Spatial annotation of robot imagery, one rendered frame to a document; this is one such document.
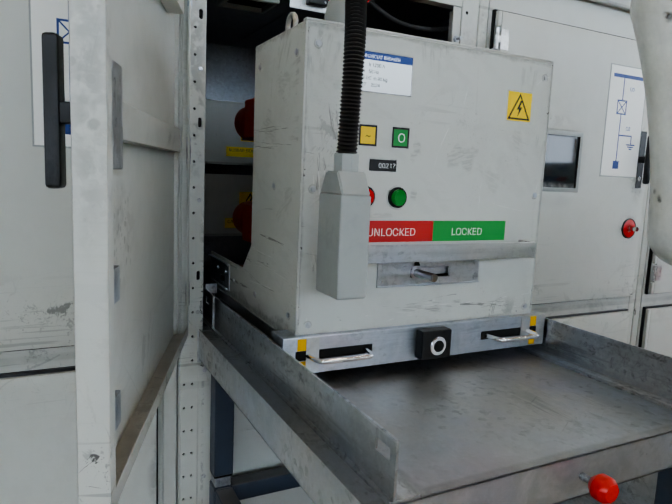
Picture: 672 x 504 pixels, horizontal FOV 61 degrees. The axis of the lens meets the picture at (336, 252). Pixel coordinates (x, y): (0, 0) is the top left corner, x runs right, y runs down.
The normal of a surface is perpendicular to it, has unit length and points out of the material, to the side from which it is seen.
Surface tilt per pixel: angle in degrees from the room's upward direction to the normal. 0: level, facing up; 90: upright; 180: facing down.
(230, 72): 90
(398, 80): 90
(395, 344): 90
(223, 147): 90
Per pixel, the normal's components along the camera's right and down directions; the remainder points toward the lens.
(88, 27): 0.13, 0.14
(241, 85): 0.45, 0.14
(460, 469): 0.04, -0.99
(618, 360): -0.89, 0.03
